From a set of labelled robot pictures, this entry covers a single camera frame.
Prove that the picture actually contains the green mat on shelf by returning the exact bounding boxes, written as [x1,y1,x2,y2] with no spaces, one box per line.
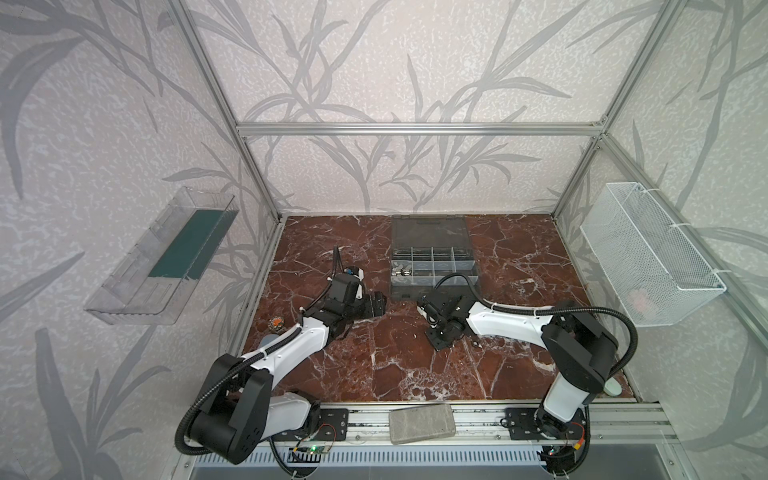
[149,209,237,280]

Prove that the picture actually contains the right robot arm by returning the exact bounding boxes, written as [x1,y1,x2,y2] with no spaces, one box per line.
[417,290,639,438]

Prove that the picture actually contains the grey stone block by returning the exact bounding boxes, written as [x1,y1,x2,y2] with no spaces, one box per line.
[389,403,457,445]

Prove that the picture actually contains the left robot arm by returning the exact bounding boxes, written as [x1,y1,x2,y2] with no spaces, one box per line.
[174,269,387,464]

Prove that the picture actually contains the clear acrylic wall shelf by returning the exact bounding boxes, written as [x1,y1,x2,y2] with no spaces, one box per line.
[84,187,239,326]

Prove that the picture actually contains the clear compartment organizer box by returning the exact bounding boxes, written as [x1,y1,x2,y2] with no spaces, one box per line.
[390,215,479,301]

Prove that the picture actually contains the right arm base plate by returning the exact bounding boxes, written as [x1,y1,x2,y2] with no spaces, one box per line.
[500,407,551,441]

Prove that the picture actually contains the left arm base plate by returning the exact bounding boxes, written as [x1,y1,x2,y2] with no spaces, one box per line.
[306,407,350,442]

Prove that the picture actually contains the white ventilation grille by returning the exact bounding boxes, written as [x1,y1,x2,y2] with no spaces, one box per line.
[197,446,544,468]

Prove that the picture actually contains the pink object in basket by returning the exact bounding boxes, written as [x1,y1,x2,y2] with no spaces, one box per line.
[628,288,659,319]

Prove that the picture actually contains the white wire mesh basket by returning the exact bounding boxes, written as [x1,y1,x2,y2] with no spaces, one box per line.
[580,182,727,327]

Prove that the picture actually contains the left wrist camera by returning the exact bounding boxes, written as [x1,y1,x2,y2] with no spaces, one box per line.
[343,266,365,302]

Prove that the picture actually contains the pale green soap bar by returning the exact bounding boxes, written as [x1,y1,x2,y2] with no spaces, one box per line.
[603,378,623,397]

